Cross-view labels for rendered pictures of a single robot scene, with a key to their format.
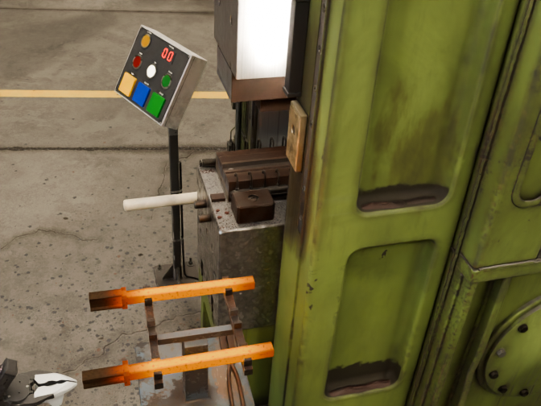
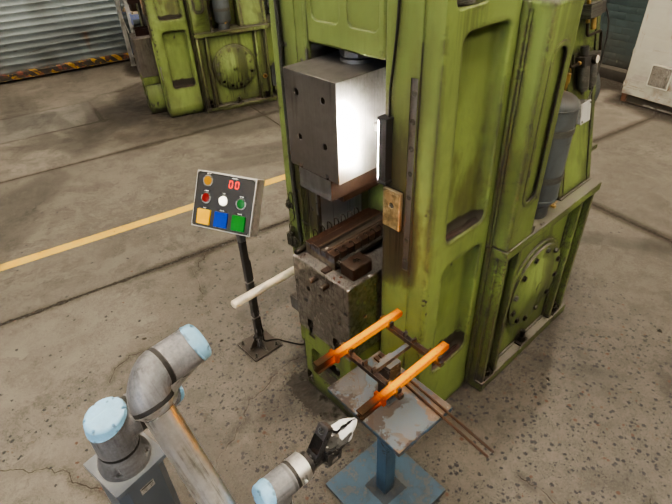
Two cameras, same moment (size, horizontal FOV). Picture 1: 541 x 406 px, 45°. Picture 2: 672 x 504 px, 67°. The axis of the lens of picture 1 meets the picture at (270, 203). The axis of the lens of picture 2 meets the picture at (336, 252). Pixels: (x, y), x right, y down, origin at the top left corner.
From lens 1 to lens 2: 85 cm
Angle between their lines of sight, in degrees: 19
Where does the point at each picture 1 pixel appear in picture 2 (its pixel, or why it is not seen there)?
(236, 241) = (356, 293)
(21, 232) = (116, 363)
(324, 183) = (432, 231)
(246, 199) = (353, 263)
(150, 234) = (218, 323)
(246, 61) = (344, 171)
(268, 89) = (350, 185)
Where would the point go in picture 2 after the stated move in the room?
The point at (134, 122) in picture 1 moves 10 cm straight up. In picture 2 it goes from (144, 247) to (140, 237)
